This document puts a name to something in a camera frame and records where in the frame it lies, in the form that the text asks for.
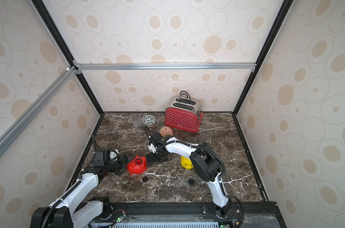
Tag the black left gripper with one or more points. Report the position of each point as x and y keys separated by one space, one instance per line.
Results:
x=123 y=163

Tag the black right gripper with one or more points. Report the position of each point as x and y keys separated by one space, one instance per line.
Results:
x=153 y=138

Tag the red piggy bank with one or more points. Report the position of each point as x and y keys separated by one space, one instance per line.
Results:
x=137 y=166

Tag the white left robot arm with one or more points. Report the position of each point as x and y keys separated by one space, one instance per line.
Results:
x=72 y=196

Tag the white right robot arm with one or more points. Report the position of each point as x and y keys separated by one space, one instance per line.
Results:
x=207 y=165

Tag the pink piggy bank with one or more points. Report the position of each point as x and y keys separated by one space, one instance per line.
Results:
x=165 y=130

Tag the yellow piggy bank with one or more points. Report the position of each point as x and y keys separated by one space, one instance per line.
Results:
x=186 y=163

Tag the floral patterned bowl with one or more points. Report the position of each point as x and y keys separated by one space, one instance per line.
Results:
x=148 y=120

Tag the clear drinking glass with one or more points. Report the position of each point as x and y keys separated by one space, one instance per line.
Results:
x=136 y=120

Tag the red polka dot toaster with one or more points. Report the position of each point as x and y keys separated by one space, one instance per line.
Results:
x=184 y=113

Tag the aluminium frame rail back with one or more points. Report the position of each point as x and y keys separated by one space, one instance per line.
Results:
x=167 y=66

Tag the aluminium frame rail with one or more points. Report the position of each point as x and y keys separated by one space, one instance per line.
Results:
x=7 y=139
x=167 y=66

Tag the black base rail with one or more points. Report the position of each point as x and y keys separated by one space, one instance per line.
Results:
x=190 y=215

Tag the aluminium frame rail left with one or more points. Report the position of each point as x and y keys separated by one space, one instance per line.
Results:
x=7 y=139

